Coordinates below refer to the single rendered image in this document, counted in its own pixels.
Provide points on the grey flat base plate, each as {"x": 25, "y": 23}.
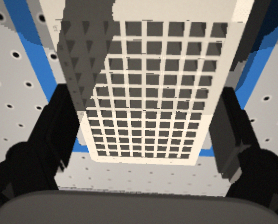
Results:
{"x": 22, "y": 101}

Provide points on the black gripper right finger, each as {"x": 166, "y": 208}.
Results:
{"x": 252, "y": 171}

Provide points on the white well plate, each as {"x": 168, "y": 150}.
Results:
{"x": 132, "y": 105}

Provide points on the blue tape outline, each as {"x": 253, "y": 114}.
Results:
{"x": 258, "y": 57}

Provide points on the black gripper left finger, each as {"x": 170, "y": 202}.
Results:
{"x": 30, "y": 166}

